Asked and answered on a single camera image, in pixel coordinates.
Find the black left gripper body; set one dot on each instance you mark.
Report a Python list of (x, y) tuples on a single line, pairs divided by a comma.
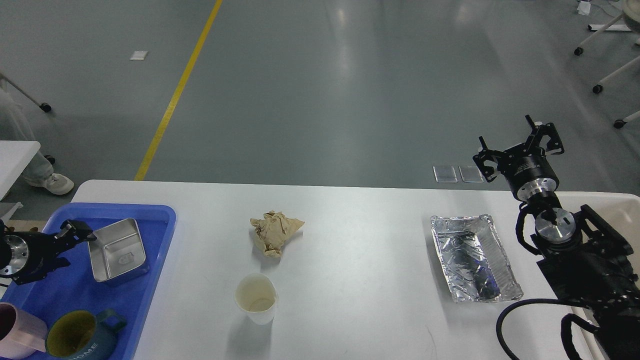
[(17, 244)]

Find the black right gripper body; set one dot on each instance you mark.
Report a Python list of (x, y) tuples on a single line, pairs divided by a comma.
[(527, 172)]

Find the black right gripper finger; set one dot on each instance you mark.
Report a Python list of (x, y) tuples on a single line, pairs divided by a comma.
[(490, 162), (543, 140)]

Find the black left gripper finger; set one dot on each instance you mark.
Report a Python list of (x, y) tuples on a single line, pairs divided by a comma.
[(37, 268), (73, 232)]

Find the stainless steel rectangular tin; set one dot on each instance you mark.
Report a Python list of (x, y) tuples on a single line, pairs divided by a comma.
[(117, 253)]

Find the dark teal mug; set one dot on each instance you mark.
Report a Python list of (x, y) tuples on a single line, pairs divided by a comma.
[(82, 335)]

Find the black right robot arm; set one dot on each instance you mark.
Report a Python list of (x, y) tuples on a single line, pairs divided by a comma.
[(584, 259)]

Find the clear floor plate right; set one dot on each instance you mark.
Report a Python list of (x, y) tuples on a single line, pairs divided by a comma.
[(471, 174)]

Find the clear floor plate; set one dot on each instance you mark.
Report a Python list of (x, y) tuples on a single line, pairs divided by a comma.
[(471, 174), (445, 174)]

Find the blue plastic tray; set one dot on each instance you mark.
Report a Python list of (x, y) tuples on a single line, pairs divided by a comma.
[(74, 288)]

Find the clear floor plate left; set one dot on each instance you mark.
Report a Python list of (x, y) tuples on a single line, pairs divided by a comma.
[(445, 174)]

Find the white sneaker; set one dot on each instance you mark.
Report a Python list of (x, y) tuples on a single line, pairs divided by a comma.
[(56, 184)]

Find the pink mug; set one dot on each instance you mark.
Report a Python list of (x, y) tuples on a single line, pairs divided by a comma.
[(21, 333)]

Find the white plastic bin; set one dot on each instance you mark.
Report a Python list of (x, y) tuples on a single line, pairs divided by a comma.
[(622, 212)]

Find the white side table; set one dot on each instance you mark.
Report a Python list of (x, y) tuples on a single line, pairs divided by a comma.
[(15, 155)]

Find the aluminium foil tray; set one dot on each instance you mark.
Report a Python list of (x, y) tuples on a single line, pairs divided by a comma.
[(473, 261)]

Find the grey wheeled stand leg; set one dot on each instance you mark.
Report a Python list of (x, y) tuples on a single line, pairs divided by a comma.
[(4, 79)]

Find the white paper cup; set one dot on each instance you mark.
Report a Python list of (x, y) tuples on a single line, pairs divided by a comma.
[(257, 297)]

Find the crumpled brown paper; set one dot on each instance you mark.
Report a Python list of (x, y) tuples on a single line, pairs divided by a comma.
[(273, 231)]

